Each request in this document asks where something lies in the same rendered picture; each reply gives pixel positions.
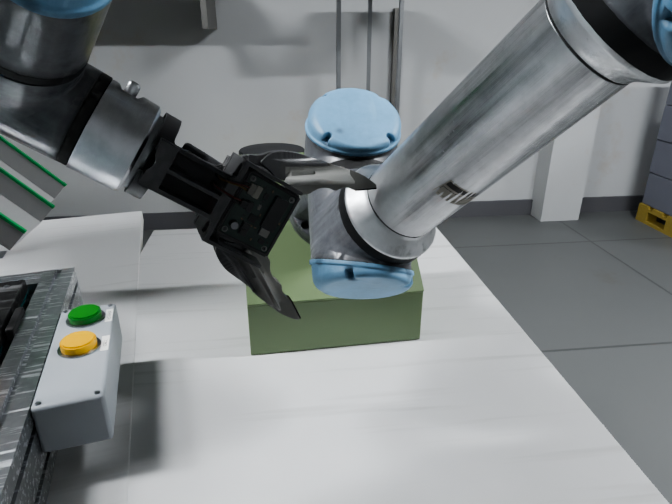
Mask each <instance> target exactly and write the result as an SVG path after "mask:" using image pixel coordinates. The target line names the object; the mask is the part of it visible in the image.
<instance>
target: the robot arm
mask: <svg viewBox="0 0 672 504"><path fill-rule="evenodd" d="M111 2H112V0H0V134H2V135H4V136H6V137H8V138H10V139H12V140H14V141H16V142H18V143H20V144H22V145H24V146H26V147H28V148H30V149H32V150H35V151H37V152H39V153H41V154H43V155H45V156H47V157H49V158H51V159H53V160H55V161H58V162H60V163H62V164H64V165H67V166H66V167H68V168H70V169H72V170H74V171H76V172H78V173H80V174H82V175H84V176H86V177H88V178H90V179H92V180H94V181H96V182H98V183H100V184H102V185H104V186H106V187H108V188H110V189H112V190H114V191H115V190H118V189H120V188H121V187H122V186H124V187H125V189H124V192H126V193H128V194H130V195H132V196H134V197H136V198H138V199H141V198H142V197H143V195H144V194H145V193H146V191H147V190H148V189H150V190H152V191H154V192H156V193H158V194H160V195H162V196H164V197H166V198H168V199H170V200H172V201H174V202H176V203H177V204H179V205H181V206H183V207H185V208H187V209H189V210H191V211H193V212H195V215H196V216H197V217H196V219H195V221H194V224H195V226H196V228H197V230H198V233H199V235H200V237H201V240H202V241H204V242H206V243H208V244H210V245H212V246H213V248H214V251H215V253H216V255H217V258H218V260H219V261H220V263H221V264H222V266H223V267H224V268H225V269H226V270H227V271H228V272H229V273H230V274H232V275H233V276H235V277H236V278H237V279H239V280H240V281H242V282H243V283H244V284H246V285H247V286H248V287H249V288H251V290H252V292H253V293H254V294H256V295H257V296H258V297H259V298H261V299H262V300H263V301H264V302H265V303H267V304H268V305H269V306H271V307H272V308H273V309H274V310H276V311H277V312H279V313H281V314H283V315H285V316H287V317H290V318H292V319H295V320H299V319H300V318H301V317H300V315H299V313H298V311H297V309H296V307H295V305H294V303H293V301H292V300H291V298H290V297H289V296H288V295H286V294H284V293H283V291H282V285H281V284H280V282H279V281H278V280H277V279H276V278H275V277H273V276H272V274H271V271H270V260H269V258H268V255H269V253H270V251H271V249H272V248H273V246H274V244H275V242H276V241H277V239H278V237H279V235H280V234H281V232H282V230H283V228H284V227H285V225H286V223H287V221H288V220H289V219H290V222H291V224H292V226H293V228H294V230H295V231H296V233H297V234H298V235H299V236H300V237H301V238H302V239H303V240H304V241H306V242H307V243H308V244H310V252H311V259H310V260H309V264H310V265H311V268H312V278H313V283H314V285H315V286H316V288H317V289H318V290H320V291H322V292H323V293H325V294H327V295H330V296H334V297H339V298H346V299H377V298H385V297H390V296H394V295H398V294H401V293H403V292H405V291H407V290H408V289H410V288H411V286H412V284H413V276H414V271H412V269H411V262H412V261H413V260H415V259H416V258H418V257H419V256H421V255H422V254H423V253H425V252H426V251H427V250H428V249H429V247H430V246H431V245H432V243H433V241H434V238H435V234H436V226H438V225H439V224H440V223H442V222H443V221H444V220H446V219H447V218H449V217H450V216H451V215H453V214H454V213H455V212H457V211H458V210H459V209H461V208H462V207H463V206H465V205H466V204H467V203H469V202H470V201H472V200H473V199H474V198H476V197H477V196H478V195H480V194H481V193H482V192H484V191H485V190H486V189H488V188H489V187H490V186H492V185H493V184H495V183H496V182H497V181H499V180H500V179H501V178H503V177H504V176H505V175H507V174H508V173H509V172H511V171H512V170H514V169H515V168H516V167H518V166H519V165H520V164H522V163H523V162H524V161H526V160H527V159H528V158H530V157H531V156H532V155H534V154H535V153H537V152H538V151H539V150H541V149H542V148H543V147H545V146H546V145H547V144H549V143H550V142H551V141H553V140H554V139H555V138H557V137H558V136H560V135H561V134H562V133H564V132H565V131H566V130H568V129H569V128H570V127H572V126H573V125H574V124H576V123H577V122H578V121H580V120H581V119H583V118H584V117H585V116H587V115H588V114H589V113H591V112H592V111H593V110H595V109H596V108H597V107H599V106H600V105H601V104H603V103H604V102H606V101H607V100H608V99H610V98H611V97H612V96H614V95H615V94H616V93H618V92H619V91H620V90H622V89H623V88H625V87H626V86H627V85H629V84H630V83H632V82H641V83H654V84H667V83H669V82H671V81H672V0H540V1H539V2H538V3H537V4H536V5H535V6H534V7H533V8H532V9H531V10H530V11H529V12H528V13H527V14H526V15H525V16H524V17H523V18H522V19H521V20H520V21H519V23H518V24H517V25H516V26H515V27H514V28H513V29H512V30H511V31H510V32H509V33H508V34H507V35H506V36H505V37H504V38H503V39H502V40H501V41H500V42H499V43H498V44H497V45H496V46H495V47H494V48H493V49H492V51H491V52H490V53H489V54H488V55H487V56H486V57H485V58H484V59H483V60H482V61H481V62H480V63H479V64H478V65H477V66H476V67H475V68H474V69H473V70H472V71H471V72H470V73H469V74H468V75H467V76H466V77H465V78H464V80H463V81H462V82H461V83H460V84H459V85H458V86H457V87H456V88H455V89H454V90H453V91H452V92H451V93H450V94H449V95H448V96H447V97H446V98H445V99H444V100H443V101H442V102H441V103H440V104H439V105H438V106H437V108H436V109H435V110H434V111H433V112H432V113H431V114H430V115H429V116H428V117H427V118H426V119H425V120H424V121H423V122H422V123H421V124H420V125H419V126H418V127H417V128H416V129H415V130H414V131H413V132H412V133H411V134H410V135H409V137H408V138H407V139H406V140H405V141H404V142H403V143H402V144H401V145H400V146H399V147H398V148H397V149H396V145H397V144H398V142H399V140H400V138H401V120H400V117H399V114H398V112H397V111H396V109H395V108H394V107H393V105H392V104H391V103H390V102H388V101H387V100H386V99H384V98H381V97H379V96H378V95H377V94H375V93H373V92H370V91H367V90H363V89H357V88H342V89H337V90H333V91H330V92H327V93H325V94H324V95H323V96H322V97H320V98H318V99H317V100H316V101H315V102H314V103H313V104H312V106H311V108H310V110H309V113H308V118H307V120H306V122H305V132H306V137H305V149H304V155H303V154H300V153H297V152H294V151H289V150H272V151H267V152H264V153H261V154H247V155H245V154H243V155H238V154H236V153H235V152H233V153H232V154H231V156H229V155H227V156H226V158H225V160H224V162H223V163H221V162H219V161H217V160H216V159H214V158H213V157H211V156H210V155H208V154H206V153H205V152H203V151H202V150H200V149H198V148H197V147H195V146H193V145H192V144H190V143H185V144H184V145H183V147H182V148H181V147H179V146H177V145H176V144H175V139H176V136H177V134H178V132H179V129H180V127H181V123H182V121H181V120H179V119H177V118H175V117H174V116H172V115H170V114H169V113H167V112H166V113H165V115H164V116H163V117H162V116H160V114H161V109H160V106H158V105H157V104H155V103H153V102H151V101H150V100H148V99H146V98H145V97H141V98H136V97H137V95H138V93H139V91H140V89H141V87H140V85H139V84H138V83H136V82H134V81H132V80H130V81H128V83H127V85H126V87H125V88H124V90H123V89H122V87H121V84H120V83H119V82H117V81H115V80H113V79H112V77H110V76H109V75H107V74H105V73H104V72H102V71H100V70H99V69H97V68H95V67H94V66H92V65H90V64H88V61H89V58H90V55H91V53H92V50H93V48H94V45H95V43H96V40H97V37H98V35H99V32H100V30H101V27H102V25H103V22H104V20H105V17H106V14H107V12H108V9H109V7H110V4H111ZM395 149H396V150H395ZM282 180H283V181H282ZM277 182H278V183H279V184H278V183H277ZM280 184H281V185H280Z"/></svg>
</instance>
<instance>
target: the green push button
mask: <svg viewBox="0 0 672 504"><path fill-rule="evenodd" d="M101 316H102V311H101V308H100V307H99V306H97V305H94V304H86V305H81V306H78V307H76V308H74V309H72V310H71V311H70V312H69V313H68V319H69V323H70V324H72V325H87V324H90V323H93V322H95V321H97V320H99V319H100V318H101Z"/></svg>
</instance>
